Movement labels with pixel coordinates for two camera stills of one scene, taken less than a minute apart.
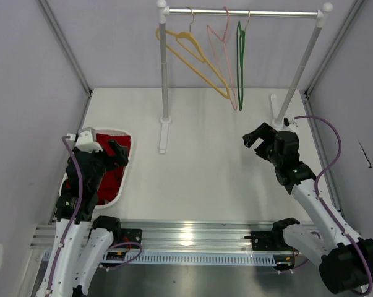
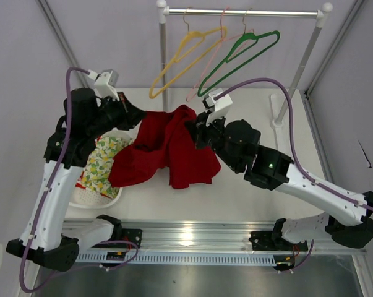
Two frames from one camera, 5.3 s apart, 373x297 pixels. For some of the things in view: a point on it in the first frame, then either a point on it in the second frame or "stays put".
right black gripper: (265, 132) -> (199, 129)
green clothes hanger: (238, 44) -> (245, 41)
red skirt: (114, 178) -> (164, 140)
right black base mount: (268, 241) stays put
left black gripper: (120, 153) -> (131, 115)
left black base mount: (127, 235) stays put
